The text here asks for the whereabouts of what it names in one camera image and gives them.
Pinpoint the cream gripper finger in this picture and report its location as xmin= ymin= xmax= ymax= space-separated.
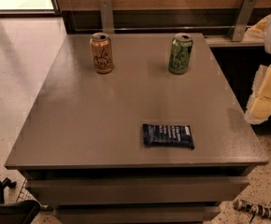
xmin=245 ymin=64 xmax=271 ymax=124

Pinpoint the orange LaCroix can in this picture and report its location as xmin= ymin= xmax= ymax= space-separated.
xmin=90 ymin=33 xmax=114 ymax=74

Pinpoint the green LaCroix can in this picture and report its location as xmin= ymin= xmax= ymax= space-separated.
xmin=169 ymin=33 xmax=193 ymax=75

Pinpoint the grey upper drawer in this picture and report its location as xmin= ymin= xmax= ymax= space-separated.
xmin=26 ymin=176 xmax=249 ymax=206

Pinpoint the grey drawer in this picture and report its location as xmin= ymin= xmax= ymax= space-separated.
xmin=26 ymin=176 xmax=249 ymax=206
xmin=54 ymin=206 xmax=221 ymax=224

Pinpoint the dark blue snack wrapper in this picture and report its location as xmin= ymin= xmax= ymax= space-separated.
xmin=143 ymin=124 xmax=194 ymax=149

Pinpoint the grey lower drawer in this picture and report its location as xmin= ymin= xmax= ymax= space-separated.
xmin=54 ymin=206 xmax=221 ymax=224

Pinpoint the black chair part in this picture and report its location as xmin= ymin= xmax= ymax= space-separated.
xmin=0 ymin=175 xmax=41 ymax=224

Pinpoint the right metal wall bracket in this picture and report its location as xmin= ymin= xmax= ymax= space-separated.
xmin=228 ymin=0 xmax=257 ymax=42

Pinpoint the metal wall bracket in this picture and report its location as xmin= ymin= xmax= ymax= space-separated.
xmin=99 ymin=0 xmax=115 ymax=34
xmin=228 ymin=0 xmax=257 ymax=42

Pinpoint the left metal wall bracket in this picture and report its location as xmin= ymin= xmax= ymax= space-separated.
xmin=99 ymin=0 xmax=115 ymax=34

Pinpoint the wire basket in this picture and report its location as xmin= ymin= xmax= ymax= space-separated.
xmin=16 ymin=180 xmax=53 ymax=212

